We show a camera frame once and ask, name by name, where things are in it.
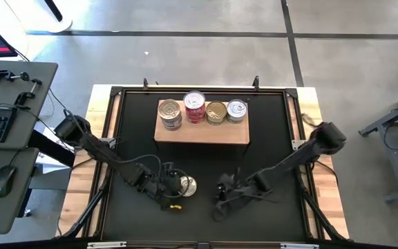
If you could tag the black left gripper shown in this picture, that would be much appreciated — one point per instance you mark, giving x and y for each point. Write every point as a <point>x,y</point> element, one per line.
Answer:
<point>171,185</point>

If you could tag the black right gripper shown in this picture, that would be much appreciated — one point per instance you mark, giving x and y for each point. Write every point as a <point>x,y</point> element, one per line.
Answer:
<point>240,190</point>

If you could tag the wooden board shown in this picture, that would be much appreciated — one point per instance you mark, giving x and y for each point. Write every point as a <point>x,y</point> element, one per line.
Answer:
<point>213,133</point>

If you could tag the green can gold lid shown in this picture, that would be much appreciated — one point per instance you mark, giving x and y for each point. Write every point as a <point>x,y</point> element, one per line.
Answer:
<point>216,122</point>
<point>216,110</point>

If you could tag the pale green can silver lid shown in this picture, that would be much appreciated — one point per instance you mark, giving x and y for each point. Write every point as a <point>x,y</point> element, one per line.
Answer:
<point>236,108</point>
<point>236,120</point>

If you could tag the tan-label can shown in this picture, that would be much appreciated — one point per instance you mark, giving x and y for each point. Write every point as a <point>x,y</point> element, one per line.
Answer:
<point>169,109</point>

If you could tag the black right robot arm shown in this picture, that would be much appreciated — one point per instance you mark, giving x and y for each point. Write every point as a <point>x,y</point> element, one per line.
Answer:
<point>299,152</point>

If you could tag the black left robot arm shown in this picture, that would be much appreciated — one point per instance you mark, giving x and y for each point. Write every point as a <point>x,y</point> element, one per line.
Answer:
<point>105,152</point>

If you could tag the small yellow tag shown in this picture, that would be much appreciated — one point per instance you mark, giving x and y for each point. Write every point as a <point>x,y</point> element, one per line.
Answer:
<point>175,207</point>

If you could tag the metal table clamp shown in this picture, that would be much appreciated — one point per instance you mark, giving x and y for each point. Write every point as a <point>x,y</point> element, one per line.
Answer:
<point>255,83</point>
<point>145,84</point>

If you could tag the black bin tray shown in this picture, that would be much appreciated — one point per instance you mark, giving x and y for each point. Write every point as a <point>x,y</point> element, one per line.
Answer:
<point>115,91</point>

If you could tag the white paper sheet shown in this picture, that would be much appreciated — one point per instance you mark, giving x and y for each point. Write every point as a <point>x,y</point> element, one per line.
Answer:
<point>47,162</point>

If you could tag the black desk leg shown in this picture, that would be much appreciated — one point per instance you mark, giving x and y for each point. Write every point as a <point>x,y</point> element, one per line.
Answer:
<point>50,147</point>

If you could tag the black computer mouse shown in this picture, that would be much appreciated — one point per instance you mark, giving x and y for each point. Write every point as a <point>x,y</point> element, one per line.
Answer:
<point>2,181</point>

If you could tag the black desk clamp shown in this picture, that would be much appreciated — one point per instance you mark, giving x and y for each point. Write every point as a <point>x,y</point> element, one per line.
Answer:
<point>2,75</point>
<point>28,91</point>

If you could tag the white plastic stand base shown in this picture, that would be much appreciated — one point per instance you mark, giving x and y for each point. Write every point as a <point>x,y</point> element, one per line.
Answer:
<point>26,14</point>

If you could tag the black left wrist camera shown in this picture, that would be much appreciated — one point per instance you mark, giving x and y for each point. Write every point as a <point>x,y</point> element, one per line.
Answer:
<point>138,176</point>

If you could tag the black diagonal frame strut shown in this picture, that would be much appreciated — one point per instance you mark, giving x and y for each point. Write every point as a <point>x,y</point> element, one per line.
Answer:
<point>320,214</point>
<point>88,211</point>

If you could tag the silver metal bracket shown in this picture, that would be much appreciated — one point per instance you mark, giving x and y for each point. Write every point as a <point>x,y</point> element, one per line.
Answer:
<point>299,246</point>
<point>106,245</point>

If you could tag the grey metal desk frame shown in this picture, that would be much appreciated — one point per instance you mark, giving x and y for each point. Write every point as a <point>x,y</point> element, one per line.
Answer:
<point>397,166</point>

